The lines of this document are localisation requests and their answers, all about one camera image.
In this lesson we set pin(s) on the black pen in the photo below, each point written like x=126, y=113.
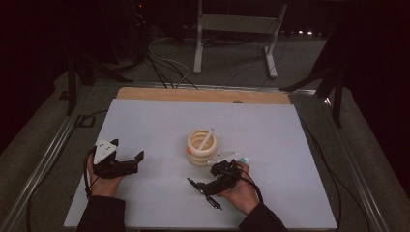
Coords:
x=214, y=203

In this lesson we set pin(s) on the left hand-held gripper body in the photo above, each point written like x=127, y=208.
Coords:
x=103, y=151

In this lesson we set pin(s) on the white table mat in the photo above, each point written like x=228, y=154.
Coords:
x=209, y=122

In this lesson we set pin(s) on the person's right hand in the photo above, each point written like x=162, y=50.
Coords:
x=241, y=195

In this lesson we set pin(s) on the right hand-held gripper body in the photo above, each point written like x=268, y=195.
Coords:
x=227, y=175

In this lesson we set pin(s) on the dark equipment rack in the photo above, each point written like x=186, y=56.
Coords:
x=139, y=16

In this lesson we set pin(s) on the white pen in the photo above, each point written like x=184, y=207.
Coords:
x=206, y=139

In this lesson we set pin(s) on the white metal stand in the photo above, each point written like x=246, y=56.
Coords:
x=237, y=23

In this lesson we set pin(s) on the person's left hand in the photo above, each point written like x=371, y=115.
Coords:
x=103, y=187

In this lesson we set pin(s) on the white green glue stick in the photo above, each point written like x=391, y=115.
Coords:
x=244, y=159

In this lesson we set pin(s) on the metal floor rail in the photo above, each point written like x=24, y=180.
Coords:
x=42, y=167
x=357, y=167

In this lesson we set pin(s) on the black stand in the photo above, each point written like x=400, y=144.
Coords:
x=336, y=96
x=71, y=90

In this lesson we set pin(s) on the cream ribbed pen holder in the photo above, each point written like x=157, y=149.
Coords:
x=199, y=158

